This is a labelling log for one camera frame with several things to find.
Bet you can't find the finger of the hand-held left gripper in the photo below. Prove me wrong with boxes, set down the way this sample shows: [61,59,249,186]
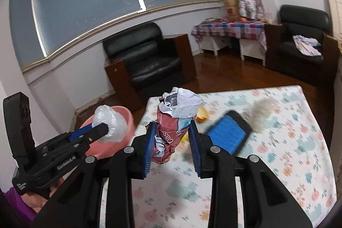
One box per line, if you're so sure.
[43,123,109,162]

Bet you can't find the plaid tablecloth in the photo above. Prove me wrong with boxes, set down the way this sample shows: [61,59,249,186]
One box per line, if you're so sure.
[191,19,268,53]

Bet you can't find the red paper bag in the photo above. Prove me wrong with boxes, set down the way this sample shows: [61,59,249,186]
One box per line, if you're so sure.
[145,87,205,164]

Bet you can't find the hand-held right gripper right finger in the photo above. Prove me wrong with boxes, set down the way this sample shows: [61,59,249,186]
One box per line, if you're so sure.
[188,120,313,228]

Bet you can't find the white cabinet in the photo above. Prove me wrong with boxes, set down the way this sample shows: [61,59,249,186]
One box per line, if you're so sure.
[326,0,342,41]

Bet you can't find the blue brush with black rim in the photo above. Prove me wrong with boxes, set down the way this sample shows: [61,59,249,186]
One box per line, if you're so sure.
[204,110,252,157]

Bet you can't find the wide grey window blind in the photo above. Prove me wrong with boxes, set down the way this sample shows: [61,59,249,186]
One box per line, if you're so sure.
[31,0,145,57]

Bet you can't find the pink plastic basin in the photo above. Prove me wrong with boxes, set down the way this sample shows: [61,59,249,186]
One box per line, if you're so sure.
[80,106,135,160]

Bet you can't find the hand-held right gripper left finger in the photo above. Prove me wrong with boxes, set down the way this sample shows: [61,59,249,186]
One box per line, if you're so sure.
[31,122,158,228]

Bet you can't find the person's left forearm purple sleeve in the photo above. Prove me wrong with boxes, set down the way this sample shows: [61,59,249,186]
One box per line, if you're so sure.
[0,187,36,228]

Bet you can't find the white fluffy ball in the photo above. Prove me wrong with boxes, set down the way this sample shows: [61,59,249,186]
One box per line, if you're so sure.
[246,98,280,134]

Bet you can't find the black leather armchair wooden sides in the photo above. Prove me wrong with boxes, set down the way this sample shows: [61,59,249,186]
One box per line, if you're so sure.
[264,5,339,87]
[102,21,197,112]

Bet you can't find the person's left hand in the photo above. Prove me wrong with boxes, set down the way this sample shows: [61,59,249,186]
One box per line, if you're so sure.
[21,176,66,215]

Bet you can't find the narrow grey window blind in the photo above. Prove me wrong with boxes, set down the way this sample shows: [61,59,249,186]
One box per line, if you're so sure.
[9,0,47,68]

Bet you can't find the floral printed tablecloth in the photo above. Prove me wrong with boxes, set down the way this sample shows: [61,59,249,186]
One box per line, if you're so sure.
[99,85,338,228]

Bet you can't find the brown paper bag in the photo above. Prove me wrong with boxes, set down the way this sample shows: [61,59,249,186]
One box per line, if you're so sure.
[223,0,240,21]

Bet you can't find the crumpled light patterned cloth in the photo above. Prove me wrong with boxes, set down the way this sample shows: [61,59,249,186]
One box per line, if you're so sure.
[292,35,322,57]

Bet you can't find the clear plastic bag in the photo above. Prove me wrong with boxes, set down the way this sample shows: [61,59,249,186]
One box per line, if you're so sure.
[91,105,128,143]

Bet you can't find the white side table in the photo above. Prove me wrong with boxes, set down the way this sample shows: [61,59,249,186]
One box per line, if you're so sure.
[196,36,266,66]

